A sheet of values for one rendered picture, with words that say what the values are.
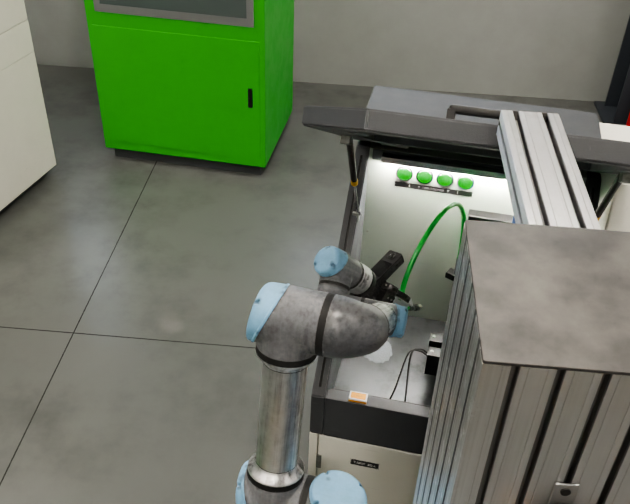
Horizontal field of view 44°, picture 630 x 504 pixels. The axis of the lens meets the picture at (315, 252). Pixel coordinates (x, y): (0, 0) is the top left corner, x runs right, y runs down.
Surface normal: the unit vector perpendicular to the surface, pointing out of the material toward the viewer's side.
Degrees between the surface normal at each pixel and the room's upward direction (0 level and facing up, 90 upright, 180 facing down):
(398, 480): 90
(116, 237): 0
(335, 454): 90
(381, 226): 90
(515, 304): 0
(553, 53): 90
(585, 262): 0
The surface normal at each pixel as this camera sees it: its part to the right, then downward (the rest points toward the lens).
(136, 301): 0.04, -0.79
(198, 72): -0.18, 0.59
